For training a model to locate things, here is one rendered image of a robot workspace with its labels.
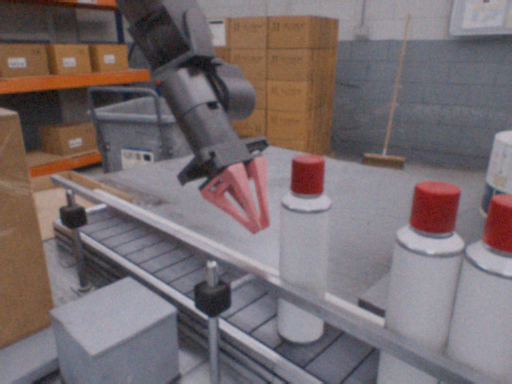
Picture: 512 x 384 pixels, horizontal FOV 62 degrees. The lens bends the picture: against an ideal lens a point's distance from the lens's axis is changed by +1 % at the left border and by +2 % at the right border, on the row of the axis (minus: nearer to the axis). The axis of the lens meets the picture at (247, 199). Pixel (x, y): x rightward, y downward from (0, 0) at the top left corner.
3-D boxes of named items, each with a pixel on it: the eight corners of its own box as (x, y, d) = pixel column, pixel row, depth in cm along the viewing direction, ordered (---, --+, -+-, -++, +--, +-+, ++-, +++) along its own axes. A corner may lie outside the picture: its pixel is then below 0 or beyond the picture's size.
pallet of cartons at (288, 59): (334, 164, 440) (346, 18, 392) (307, 186, 372) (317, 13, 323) (234, 151, 492) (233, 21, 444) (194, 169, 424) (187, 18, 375)
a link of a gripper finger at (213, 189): (303, 208, 48) (264, 139, 49) (261, 226, 43) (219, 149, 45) (268, 230, 53) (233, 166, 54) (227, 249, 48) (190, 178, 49)
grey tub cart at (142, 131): (153, 193, 354) (142, 75, 321) (224, 200, 340) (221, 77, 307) (91, 237, 274) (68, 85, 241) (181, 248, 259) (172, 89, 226)
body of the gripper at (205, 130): (273, 147, 50) (244, 95, 51) (209, 163, 43) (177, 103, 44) (243, 173, 55) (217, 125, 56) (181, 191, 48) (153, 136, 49)
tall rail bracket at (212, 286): (261, 373, 49) (263, 245, 43) (214, 411, 44) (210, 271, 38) (241, 360, 51) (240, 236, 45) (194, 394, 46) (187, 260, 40)
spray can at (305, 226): (331, 330, 48) (346, 157, 41) (304, 353, 45) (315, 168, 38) (295, 311, 52) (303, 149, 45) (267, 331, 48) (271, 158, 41)
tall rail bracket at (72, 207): (123, 279, 68) (112, 183, 63) (80, 298, 63) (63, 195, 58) (113, 272, 70) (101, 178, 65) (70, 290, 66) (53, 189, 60)
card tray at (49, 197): (134, 213, 95) (132, 196, 94) (8, 252, 77) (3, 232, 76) (73, 184, 114) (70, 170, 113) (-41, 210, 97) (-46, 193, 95)
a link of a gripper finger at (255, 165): (297, 210, 47) (257, 140, 49) (254, 229, 42) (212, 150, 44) (262, 233, 52) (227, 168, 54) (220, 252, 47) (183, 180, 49)
